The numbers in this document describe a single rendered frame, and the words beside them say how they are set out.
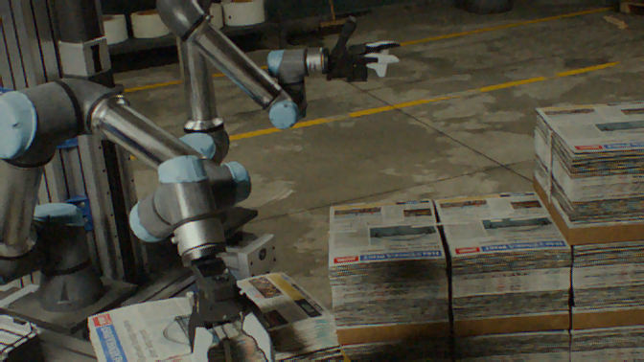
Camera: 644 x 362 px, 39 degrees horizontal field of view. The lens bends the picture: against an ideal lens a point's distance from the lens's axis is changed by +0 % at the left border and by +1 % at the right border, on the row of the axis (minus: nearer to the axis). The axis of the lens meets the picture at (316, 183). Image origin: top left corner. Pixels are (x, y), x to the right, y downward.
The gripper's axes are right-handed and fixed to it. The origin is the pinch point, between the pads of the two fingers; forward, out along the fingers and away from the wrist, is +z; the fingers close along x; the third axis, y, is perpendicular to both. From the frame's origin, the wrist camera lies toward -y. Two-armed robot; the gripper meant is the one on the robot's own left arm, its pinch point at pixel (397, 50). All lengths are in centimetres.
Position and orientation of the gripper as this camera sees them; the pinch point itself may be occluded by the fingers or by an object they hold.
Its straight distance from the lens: 249.2
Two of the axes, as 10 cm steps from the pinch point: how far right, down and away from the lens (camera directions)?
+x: -1.0, 4.9, -8.7
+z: 9.9, -0.3, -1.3
